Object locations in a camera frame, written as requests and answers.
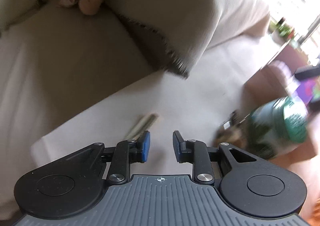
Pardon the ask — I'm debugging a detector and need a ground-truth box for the brown furry toy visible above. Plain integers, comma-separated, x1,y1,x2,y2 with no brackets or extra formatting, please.
213,110,248,150

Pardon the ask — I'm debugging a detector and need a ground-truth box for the pink cardboard box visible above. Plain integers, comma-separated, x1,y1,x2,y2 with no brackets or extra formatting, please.
243,60,320,159

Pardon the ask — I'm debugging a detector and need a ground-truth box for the potted flower plant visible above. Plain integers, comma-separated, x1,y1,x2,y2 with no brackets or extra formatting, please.
268,17,296,43

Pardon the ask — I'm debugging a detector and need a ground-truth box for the green lid glass jar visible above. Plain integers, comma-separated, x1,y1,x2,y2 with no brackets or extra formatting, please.
246,97,308,159

